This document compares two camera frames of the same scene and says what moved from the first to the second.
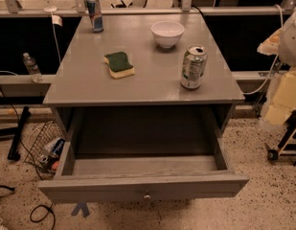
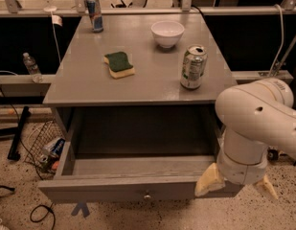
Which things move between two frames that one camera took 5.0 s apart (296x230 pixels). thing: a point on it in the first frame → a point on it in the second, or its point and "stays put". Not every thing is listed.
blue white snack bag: [56, 147] stays put
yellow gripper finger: [270, 46] → [245, 173]
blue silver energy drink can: [96, 15] stays put
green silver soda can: [193, 62] stays put
